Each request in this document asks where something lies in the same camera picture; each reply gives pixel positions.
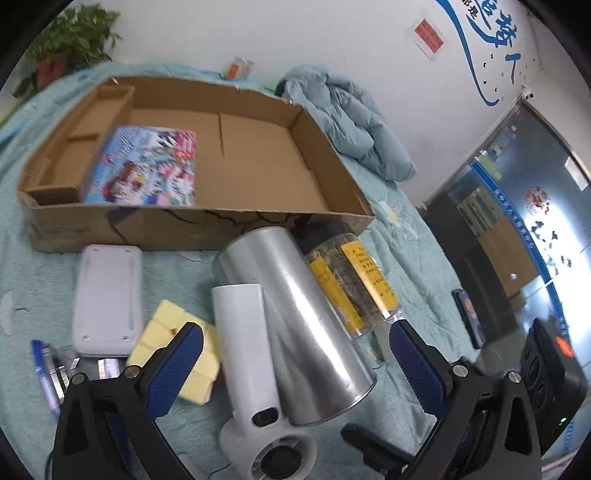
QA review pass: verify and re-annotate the pastel yellow puzzle cube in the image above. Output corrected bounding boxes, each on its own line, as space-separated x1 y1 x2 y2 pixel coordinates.
126 299 221 406

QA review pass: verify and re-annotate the blue wall decal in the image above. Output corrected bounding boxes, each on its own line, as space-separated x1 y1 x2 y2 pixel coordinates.
436 0 539 107

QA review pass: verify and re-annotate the glass door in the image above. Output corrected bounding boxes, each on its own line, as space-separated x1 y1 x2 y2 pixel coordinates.
422 99 591 324

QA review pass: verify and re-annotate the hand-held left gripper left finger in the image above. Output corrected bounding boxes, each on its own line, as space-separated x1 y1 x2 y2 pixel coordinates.
51 322 205 480

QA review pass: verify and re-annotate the silver metal can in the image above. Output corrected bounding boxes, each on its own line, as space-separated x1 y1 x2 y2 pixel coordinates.
212 226 378 426

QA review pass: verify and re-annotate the light blue folded quilt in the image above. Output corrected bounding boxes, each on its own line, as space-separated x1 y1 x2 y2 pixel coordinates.
276 65 416 182

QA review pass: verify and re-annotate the potted green plant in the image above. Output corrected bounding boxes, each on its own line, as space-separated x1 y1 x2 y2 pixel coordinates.
11 4 123 97

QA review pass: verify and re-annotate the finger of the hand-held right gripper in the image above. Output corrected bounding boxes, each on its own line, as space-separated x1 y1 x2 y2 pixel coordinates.
341 425 416 468

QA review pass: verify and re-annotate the brown cardboard box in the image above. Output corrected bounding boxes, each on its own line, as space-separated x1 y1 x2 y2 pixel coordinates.
16 76 377 254

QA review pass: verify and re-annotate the light teal bed blanket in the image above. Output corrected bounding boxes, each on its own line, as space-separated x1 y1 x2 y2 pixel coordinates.
0 60 591 480

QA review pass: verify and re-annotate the colourful printed toy box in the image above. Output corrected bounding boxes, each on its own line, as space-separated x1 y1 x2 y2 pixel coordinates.
83 126 198 208

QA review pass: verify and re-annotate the white handheld fan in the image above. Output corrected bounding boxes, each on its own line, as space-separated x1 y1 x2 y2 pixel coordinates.
211 284 318 480

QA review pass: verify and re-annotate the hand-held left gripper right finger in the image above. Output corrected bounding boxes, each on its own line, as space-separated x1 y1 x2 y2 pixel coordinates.
389 318 542 480

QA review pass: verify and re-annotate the small orange jar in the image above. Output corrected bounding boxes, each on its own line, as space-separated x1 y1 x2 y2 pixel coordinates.
225 56 254 80

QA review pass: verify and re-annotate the small shiny metal object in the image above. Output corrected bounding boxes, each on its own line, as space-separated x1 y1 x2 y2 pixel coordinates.
52 355 126 393

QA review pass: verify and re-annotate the red and white wall notice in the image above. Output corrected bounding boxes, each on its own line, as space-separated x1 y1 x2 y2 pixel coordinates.
409 17 446 60

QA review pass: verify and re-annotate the blue pen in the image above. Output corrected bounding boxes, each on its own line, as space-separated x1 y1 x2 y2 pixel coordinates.
31 340 63 416

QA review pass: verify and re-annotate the white rectangular plastic device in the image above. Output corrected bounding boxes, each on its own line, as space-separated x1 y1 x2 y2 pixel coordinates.
71 244 145 357

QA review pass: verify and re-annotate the dark phone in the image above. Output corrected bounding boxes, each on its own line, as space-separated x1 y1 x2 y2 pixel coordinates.
452 288 486 350

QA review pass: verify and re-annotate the glass jar with yellow label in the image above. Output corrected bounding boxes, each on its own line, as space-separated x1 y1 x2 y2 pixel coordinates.
291 220 402 340

